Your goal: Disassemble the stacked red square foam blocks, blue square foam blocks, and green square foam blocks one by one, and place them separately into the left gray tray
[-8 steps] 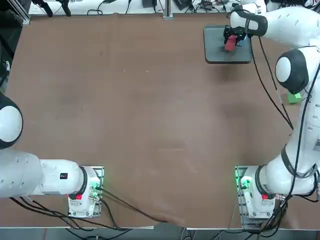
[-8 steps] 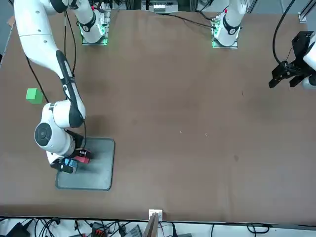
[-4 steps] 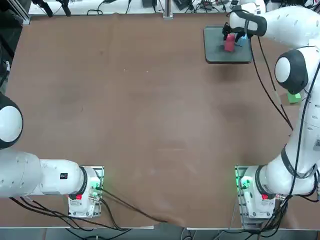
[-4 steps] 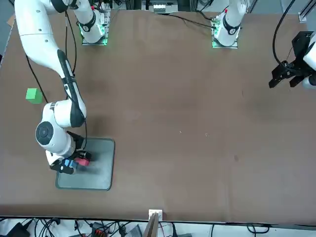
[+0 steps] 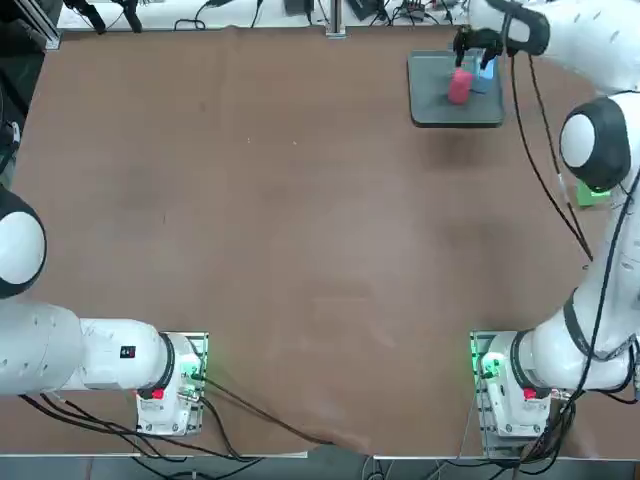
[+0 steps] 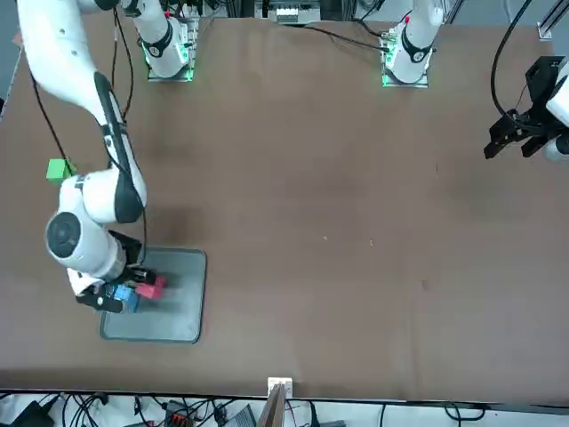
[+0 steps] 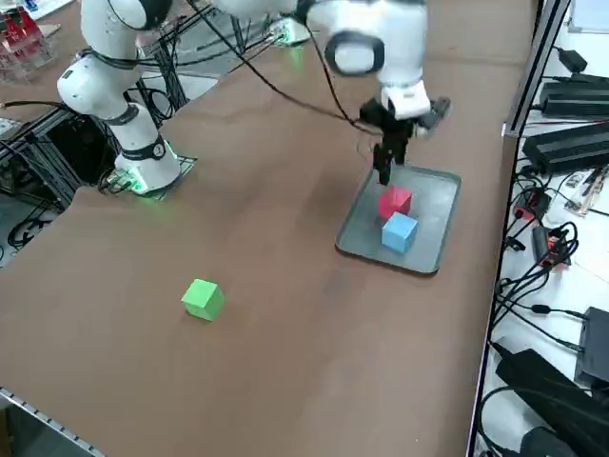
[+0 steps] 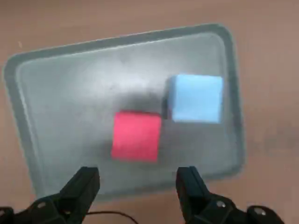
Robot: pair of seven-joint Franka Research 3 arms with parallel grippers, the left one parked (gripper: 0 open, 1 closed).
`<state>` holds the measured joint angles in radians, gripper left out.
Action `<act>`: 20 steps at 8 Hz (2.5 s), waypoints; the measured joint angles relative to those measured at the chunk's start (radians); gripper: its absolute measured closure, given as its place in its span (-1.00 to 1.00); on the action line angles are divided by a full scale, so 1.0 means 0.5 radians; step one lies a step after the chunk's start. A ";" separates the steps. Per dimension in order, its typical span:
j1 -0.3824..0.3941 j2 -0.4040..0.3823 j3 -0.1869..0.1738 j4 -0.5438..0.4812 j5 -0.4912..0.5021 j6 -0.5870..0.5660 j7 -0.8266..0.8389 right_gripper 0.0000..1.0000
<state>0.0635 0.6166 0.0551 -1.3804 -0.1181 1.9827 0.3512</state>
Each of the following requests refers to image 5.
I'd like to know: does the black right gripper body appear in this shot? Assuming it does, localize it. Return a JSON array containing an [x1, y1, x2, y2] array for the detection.
[[455, 26, 505, 55]]

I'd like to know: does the black base cable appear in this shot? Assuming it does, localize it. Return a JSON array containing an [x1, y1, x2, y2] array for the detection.
[[18, 392, 166, 460], [197, 394, 264, 462]]

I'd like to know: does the aluminium profile rail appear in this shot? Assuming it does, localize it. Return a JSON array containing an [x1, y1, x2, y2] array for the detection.
[[12, 0, 62, 51]]

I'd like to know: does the black cable across table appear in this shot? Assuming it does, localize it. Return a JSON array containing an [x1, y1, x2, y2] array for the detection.
[[199, 377, 337, 446]]

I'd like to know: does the green foam cube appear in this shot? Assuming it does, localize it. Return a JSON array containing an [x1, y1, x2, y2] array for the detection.
[[575, 179, 613, 209]]

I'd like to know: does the gray square tray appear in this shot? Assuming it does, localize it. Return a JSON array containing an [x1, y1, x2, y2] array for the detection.
[[406, 49, 507, 129]]

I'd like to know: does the red foam cube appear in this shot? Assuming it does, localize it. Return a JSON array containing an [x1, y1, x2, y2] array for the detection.
[[446, 68, 474, 106]]

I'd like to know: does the upright post with bracket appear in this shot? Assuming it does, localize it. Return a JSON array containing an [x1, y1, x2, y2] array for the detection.
[[325, 0, 347, 39]]

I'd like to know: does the black stand leg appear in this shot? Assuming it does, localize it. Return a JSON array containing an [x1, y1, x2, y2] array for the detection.
[[115, 0, 144, 34], [63, 0, 107, 35]]

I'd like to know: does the blue foam cube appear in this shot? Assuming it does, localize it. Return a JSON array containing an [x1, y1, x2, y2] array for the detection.
[[469, 57, 498, 96]]

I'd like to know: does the ribbed black power adapter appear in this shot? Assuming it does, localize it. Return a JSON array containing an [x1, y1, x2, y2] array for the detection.
[[348, 0, 387, 22]]

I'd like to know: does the orange and black hub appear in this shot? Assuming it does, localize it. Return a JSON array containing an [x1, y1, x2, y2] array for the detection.
[[399, 0, 432, 21]]

